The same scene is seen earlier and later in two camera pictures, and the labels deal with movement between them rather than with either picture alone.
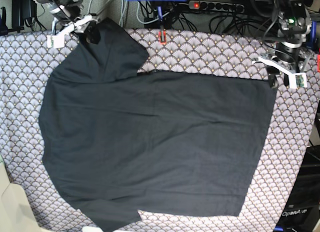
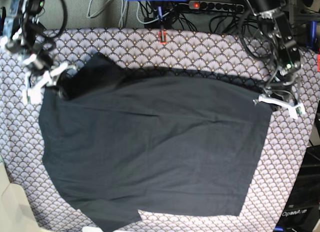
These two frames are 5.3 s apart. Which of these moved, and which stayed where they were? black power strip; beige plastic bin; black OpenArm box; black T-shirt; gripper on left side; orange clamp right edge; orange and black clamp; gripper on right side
Moved: gripper on left side; black T-shirt; gripper on right side
Stayed: black power strip; orange clamp right edge; orange and black clamp; beige plastic bin; black OpenArm box
